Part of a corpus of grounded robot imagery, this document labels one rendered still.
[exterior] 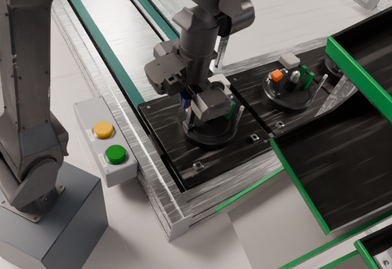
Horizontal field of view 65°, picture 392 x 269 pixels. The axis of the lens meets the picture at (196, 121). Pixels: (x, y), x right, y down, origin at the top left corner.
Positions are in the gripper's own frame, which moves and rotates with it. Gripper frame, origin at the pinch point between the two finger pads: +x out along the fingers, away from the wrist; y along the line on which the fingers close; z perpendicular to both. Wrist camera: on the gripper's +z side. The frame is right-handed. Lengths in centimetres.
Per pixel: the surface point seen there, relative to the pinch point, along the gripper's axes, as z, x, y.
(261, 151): -14.8, 12.4, 11.7
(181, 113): -2.5, 10.5, -4.0
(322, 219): 2.2, -11.4, 31.3
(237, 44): -45, 23, -34
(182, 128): -0.6, 10.5, 0.0
